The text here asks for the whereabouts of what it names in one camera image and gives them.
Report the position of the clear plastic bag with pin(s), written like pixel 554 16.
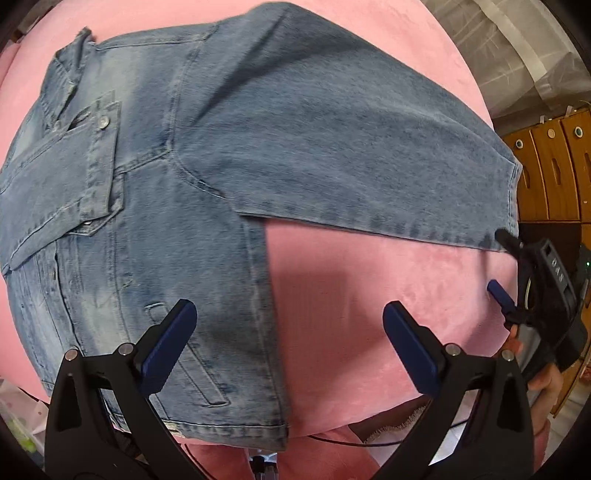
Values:
pixel 18 415

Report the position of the pink sweater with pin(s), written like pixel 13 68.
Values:
pixel 323 461

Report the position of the blue denim jacket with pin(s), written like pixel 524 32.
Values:
pixel 207 138

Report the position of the wooden cabinet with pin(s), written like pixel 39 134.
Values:
pixel 551 170

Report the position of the pink fleece blanket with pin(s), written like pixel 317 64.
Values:
pixel 346 286

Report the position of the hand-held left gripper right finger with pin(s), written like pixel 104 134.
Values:
pixel 411 353

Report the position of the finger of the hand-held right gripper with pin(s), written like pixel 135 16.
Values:
pixel 499 291
pixel 508 241

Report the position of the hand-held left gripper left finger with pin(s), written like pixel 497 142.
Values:
pixel 170 344

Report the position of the person's right hand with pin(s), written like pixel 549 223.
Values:
pixel 545 385

